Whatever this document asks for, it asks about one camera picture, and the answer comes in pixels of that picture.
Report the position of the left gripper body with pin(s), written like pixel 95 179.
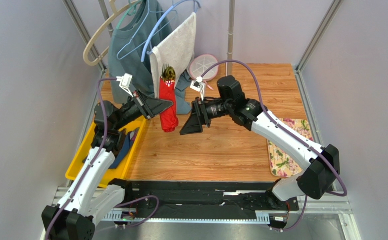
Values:
pixel 140 105

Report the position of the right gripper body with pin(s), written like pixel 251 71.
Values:
pixel 198 112

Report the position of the gold spoon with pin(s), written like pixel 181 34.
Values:
pixel 171 77

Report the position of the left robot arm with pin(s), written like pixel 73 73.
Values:
pixel 78 213

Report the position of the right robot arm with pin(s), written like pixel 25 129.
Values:
pixel 320 165

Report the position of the pink white mesh bag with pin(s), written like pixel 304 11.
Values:
pixel 202 63

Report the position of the navy blue cloth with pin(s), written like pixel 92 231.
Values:
pixel 128 143

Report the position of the metal rack pole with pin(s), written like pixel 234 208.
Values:
pixel 106 16
pixel 231 24

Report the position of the white towel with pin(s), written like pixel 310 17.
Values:
pixel 177 51

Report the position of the blue hanger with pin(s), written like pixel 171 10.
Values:
pixel 147 46

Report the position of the teal sweatshirt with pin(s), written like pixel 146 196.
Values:
pixel 141 71

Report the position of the left metal rack pole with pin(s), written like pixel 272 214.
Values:
pixel 106 16

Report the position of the yellow plastic bin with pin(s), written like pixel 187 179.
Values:
pixel 122 171

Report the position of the green hanger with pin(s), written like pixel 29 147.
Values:
pixel 131 17

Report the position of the floral tray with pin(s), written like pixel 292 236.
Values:
pixel 281 164

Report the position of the beige hanger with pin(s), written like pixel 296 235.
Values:
pixel 97 48

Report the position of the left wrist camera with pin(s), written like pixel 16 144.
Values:
pixel 125 83

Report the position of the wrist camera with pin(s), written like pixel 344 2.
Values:
pixel 199 86
pixel 125 83

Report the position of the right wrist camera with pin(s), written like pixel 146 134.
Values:
pixel 199 86

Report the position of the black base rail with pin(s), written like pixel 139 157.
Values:
pixel 200 200

